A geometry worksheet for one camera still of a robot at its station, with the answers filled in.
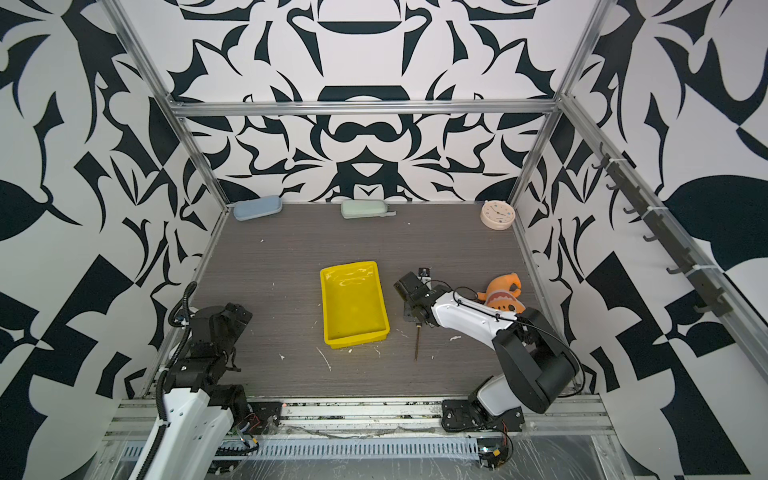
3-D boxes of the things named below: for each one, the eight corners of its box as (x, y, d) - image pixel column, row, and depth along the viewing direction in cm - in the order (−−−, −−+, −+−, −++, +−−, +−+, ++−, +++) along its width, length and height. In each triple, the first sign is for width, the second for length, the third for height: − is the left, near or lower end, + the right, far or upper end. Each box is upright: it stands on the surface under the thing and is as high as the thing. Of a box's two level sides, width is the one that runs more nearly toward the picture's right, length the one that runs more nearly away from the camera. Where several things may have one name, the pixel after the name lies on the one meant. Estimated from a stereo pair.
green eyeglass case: (340, 218, 118) (339, 213, 116) (342, 205, 122) (341, 200, 120) (395, 218, 118) (395, 213, 116) (394, 205, 122) (395, 200, 120)
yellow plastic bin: (327, 353, 86) (323, 344, 81) (323, 280, 101) (320, 268, 96) (390, 342, 88) (391, 332, 83) (377, 272, 104) (377, 259, 98)
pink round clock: (484, 230, 114) (485, 226, 112) (477, 204, 122) (478, 200, 120) (517, 230, 114) (519, 226, 112) (508, 205, 122) (510, 200, 120)
